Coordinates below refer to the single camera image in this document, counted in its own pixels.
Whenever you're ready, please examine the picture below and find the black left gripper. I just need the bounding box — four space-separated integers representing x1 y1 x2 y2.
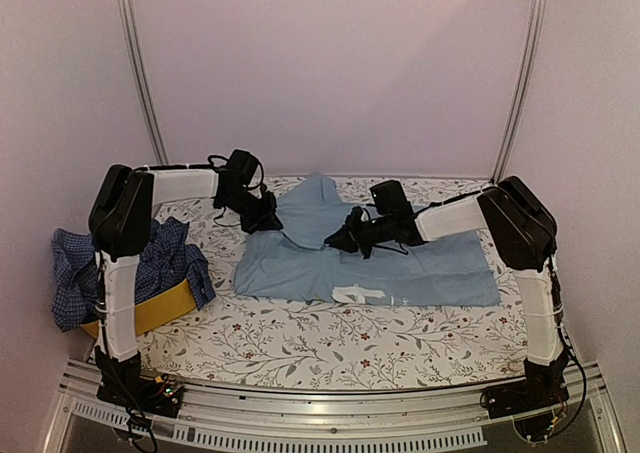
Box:
219 188 283 234

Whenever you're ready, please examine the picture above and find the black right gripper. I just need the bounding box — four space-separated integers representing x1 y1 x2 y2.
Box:
326 210 395 259

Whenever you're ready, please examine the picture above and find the light blue t-shirt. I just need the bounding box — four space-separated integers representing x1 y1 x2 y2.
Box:
233 175 500 307

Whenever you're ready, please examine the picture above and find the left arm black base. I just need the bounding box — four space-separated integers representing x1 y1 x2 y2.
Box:
97 370 184 418

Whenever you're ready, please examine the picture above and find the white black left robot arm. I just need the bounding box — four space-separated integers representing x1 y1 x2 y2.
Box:
88 150 282 364

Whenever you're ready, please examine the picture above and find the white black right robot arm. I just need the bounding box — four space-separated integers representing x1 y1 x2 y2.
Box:
324 176 570 409

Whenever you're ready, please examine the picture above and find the yellow laundry basket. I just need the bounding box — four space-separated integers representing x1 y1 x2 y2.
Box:
79 278 197 339

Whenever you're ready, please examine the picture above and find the blue checkered shirt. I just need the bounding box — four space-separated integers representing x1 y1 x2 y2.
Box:
51 217 216 332

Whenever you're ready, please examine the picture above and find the floral patterned table cloth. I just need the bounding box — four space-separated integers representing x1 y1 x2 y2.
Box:
89 175 566 390

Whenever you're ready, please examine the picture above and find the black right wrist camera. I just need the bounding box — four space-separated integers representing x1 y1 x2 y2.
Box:
370 180 413 219

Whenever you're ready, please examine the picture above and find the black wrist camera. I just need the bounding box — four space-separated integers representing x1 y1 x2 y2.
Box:
226 149 264 190
370 180 413 219

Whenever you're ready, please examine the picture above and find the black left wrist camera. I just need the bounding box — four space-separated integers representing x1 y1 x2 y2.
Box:
226 149 264 190

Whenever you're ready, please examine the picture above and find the left aluminium frame post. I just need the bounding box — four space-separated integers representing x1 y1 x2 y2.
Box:
117 0 169 166

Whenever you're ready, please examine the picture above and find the aluminium frame post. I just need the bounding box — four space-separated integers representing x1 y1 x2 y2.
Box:
117 0 169 166
490 0 547 183

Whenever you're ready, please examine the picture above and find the right aluminium frame post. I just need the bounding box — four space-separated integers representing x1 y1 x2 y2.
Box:
490 0 547 183

